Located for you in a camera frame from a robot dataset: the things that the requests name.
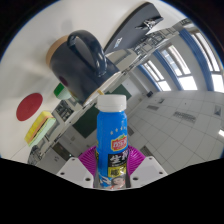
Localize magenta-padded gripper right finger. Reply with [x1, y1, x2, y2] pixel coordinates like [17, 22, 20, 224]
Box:
[126, 145, 168, 188]

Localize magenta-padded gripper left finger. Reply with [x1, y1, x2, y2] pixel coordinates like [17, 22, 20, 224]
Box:
[55, 145, 98, 188]

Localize blue drink bottle white cap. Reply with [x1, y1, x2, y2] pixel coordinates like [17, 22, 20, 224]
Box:
[94, 94, 130, 190]

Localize green chalkboard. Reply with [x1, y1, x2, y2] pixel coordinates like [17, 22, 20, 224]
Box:
[72, 84, 133, 139]

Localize yellow and green sponge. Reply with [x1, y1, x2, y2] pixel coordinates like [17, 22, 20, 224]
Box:
[24, 111, 57, 148]

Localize classroom chairs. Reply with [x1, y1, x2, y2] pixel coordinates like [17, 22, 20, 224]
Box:
[28, 18, 196, 166]

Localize ceiling lights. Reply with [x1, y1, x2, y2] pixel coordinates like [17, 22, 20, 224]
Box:
[146, 96, 224, 141]

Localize flat round red coaster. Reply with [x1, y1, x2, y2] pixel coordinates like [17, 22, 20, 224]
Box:
[15, 92, 44, 122]

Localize dark blue mug cork base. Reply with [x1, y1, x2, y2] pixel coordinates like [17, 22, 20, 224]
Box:
[45, 29, 119, 104]

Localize classroom windows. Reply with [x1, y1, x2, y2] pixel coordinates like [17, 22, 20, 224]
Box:
[143, 28, 224, 93]

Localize blue window curtains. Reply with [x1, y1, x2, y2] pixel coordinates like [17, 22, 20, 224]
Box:
[138, 28, 216, 93]

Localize bunch of keys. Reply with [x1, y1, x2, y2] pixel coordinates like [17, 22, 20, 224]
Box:
[141, 18, 157, 30]

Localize dark flat laptop sleeve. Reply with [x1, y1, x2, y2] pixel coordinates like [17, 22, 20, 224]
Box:
[103, 1, 164, 56]

